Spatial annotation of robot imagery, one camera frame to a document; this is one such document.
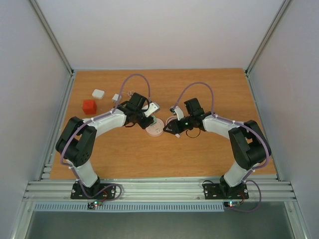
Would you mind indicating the left side aluminium rail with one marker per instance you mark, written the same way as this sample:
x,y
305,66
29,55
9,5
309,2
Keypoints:
x,y
49,153

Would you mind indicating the left small circuit board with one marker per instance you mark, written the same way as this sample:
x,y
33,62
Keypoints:
x,y
94,204

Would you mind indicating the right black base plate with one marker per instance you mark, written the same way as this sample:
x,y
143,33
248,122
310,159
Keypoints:
x,y
214,191

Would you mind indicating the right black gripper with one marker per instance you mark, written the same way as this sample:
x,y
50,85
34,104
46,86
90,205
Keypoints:
x,y
176,127

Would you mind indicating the small white cube charger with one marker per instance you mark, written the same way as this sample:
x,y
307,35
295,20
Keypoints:
x,y
116,97

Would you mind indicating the right small circuit board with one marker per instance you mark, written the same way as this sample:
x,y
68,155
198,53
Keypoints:
x,y
231,204

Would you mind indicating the small circuit board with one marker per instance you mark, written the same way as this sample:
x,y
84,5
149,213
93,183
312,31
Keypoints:
x,y
231,204
94,204

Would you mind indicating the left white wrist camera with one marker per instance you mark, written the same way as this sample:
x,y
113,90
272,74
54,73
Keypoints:
x,y
153,108

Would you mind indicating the aluminium frame post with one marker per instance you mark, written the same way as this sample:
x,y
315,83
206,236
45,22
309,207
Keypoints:
x,y
269,32
39,13

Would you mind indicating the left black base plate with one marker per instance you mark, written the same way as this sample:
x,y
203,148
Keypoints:
x,y
97,191

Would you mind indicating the grey slotted cable duct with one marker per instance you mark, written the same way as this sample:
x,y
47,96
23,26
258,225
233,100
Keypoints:
x,y
130,207

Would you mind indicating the orange cube socket adapter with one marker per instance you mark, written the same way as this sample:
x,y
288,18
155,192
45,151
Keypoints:
x,y
89,107

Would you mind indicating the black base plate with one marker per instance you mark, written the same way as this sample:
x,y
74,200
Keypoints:
x,y
214,191
97,191

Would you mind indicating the left aluminium frame post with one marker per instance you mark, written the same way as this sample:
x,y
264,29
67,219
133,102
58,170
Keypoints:
x,y
39,13

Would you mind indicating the aluminium front rail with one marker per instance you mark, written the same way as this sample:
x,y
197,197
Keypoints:
x,y
267,188

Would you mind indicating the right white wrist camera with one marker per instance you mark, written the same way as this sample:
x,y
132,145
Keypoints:
x,y
177,111

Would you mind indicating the round white socket base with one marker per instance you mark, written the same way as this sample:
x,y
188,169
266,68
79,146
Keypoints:
x,y
155,129

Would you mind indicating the right aluminium frame post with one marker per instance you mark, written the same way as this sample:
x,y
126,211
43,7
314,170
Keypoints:
x,y
269,32

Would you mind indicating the green plug adapter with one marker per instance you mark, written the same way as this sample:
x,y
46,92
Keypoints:
x,y
154,119

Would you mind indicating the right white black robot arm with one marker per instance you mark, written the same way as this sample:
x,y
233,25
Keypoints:
x,y
249,146

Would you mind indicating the white usb charger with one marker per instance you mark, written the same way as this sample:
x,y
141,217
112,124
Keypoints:
x,y
98,94

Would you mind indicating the aluminium rail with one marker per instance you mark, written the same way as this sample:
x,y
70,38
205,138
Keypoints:
x,y
49,153
267,188

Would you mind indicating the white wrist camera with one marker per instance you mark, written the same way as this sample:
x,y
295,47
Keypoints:
x,y
153,108
177,111

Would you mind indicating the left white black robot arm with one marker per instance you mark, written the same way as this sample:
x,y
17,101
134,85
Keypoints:
x,y
76,142

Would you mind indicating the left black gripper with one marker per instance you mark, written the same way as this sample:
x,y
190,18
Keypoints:
x,y
145,125

